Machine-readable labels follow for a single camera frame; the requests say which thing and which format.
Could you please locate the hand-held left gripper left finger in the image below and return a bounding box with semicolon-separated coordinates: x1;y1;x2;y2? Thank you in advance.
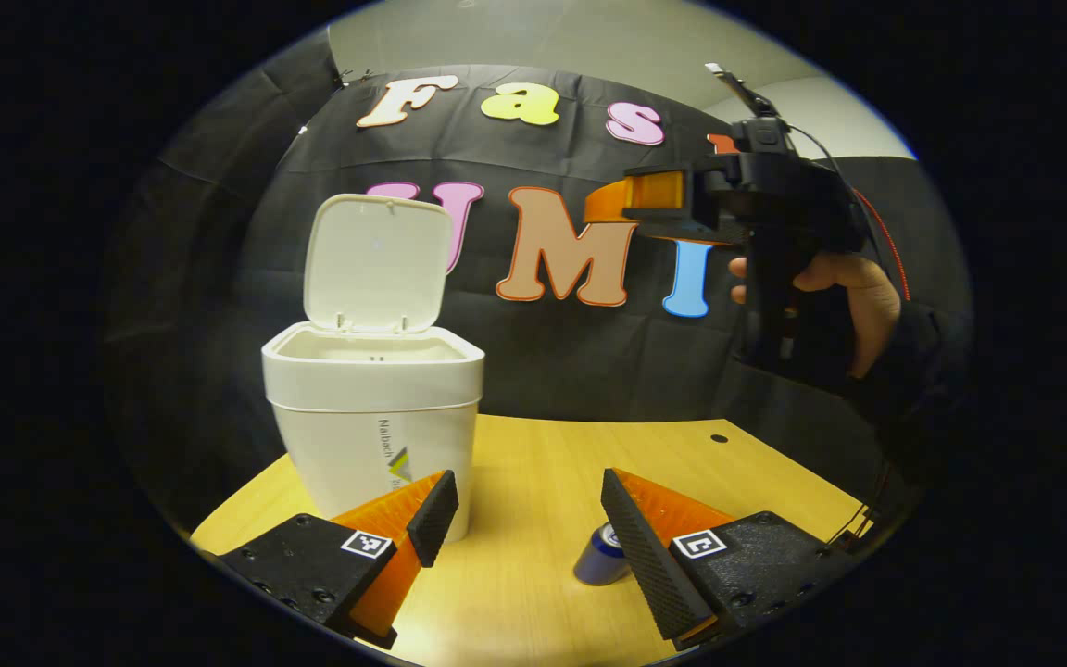
217;469;461;651

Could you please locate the black backdrop cloth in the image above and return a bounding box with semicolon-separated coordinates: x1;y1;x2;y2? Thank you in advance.
102;26;974;524

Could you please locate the red gripper cable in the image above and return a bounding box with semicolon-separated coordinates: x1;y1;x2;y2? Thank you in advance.
852;187;911;303

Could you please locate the white desktop garbage bin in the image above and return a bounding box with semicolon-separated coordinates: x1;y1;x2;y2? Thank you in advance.
260;192;487;544

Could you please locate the wooden desktop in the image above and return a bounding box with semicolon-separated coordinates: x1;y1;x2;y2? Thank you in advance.
188;413;874;667

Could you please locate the blue pop can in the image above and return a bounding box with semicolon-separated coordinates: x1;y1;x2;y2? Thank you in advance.
572;521;633;587

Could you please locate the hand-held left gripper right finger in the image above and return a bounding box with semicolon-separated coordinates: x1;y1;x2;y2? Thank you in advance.
599;467;860;652

